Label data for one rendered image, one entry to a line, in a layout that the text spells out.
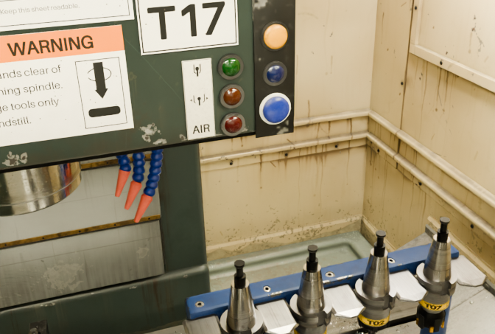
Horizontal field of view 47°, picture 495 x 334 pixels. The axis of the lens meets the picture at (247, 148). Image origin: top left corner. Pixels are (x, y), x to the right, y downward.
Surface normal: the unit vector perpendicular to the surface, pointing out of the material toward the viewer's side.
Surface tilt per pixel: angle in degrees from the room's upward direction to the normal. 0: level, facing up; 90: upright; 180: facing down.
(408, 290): 0
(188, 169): 90
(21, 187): 90
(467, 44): 90
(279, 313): 0
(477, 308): 24
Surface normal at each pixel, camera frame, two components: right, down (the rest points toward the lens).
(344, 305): -0.03, -0.90
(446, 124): -0.96, 0.13
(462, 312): -0.41, -0.76
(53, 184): 0.79, 0.25
